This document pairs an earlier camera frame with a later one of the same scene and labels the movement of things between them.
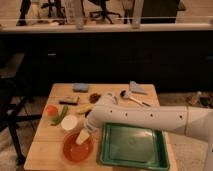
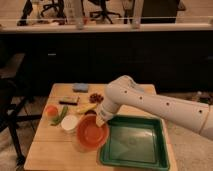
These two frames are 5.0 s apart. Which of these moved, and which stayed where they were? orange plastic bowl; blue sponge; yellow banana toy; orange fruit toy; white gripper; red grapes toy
Moved: white gripper; orange plastic bowl
Stayed: orange fruit toy; yellow banana toy; blue sponge; red grapes toy
